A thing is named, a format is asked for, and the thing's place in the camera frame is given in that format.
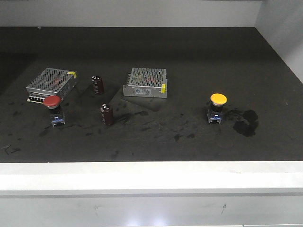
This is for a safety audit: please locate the right mesh power supply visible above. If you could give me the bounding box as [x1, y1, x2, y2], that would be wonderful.
[123, 67, 168, 98]

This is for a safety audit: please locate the front maroon capacitor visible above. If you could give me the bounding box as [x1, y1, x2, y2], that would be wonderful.
[100, 104, 114, 126]

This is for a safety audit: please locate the yellow mushroom push button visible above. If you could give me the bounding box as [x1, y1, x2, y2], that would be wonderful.
[207, 93, 227, 124]

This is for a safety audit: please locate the mesh power supply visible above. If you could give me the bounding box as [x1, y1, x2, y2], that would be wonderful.
[123, 67, 168, 98]
[26, 68, 79, 104]

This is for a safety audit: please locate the rear maroon capacitor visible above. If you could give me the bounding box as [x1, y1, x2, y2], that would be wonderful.
[91, 76, 104, 95]

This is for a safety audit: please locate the red mushroom push button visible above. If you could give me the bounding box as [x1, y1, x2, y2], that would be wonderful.
[43, 95, 65, 127]

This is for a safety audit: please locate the left mesh power supply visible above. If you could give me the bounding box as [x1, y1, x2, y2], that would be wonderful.
[26, 68, 79, 104]

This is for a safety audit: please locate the maroon capacitor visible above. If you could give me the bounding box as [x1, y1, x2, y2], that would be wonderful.
[100, 104, 114, 126]
[91, 76, 104, 95]

